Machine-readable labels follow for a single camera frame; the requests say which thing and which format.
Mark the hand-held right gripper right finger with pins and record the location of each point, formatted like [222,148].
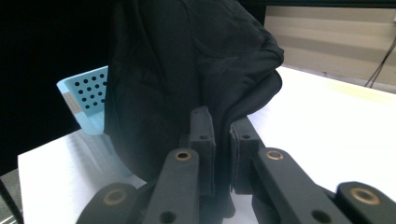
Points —
[244,140]

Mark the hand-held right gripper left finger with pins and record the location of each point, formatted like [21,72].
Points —
[204,130]

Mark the white table sheet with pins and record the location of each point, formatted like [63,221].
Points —
[327,133]

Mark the wooden table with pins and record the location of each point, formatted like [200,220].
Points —
[358,88]

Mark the light blue perforated plastic basket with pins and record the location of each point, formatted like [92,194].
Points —
[90,121]

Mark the black pants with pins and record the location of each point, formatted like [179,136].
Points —
[171,62]

